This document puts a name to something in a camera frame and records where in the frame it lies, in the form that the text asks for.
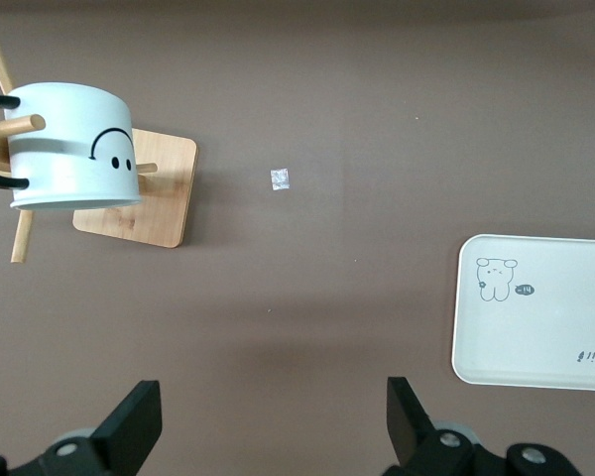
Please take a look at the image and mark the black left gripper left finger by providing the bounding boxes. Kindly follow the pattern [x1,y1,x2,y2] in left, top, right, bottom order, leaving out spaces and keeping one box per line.
[0,380,163,476]

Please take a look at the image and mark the white rabbit print tray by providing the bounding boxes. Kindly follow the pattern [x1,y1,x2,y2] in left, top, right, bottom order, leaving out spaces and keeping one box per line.
[450,233,595,393]

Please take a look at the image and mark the wooden mug tree stand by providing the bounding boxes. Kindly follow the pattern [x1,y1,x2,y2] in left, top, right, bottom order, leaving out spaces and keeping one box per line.
[0,40,199,264]

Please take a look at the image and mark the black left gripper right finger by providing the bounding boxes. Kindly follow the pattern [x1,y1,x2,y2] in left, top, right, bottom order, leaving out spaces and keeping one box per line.
[381,376,584,476]

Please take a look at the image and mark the white smiley mug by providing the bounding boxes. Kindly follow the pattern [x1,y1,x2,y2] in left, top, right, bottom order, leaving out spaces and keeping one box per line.
[0,81,143,212]

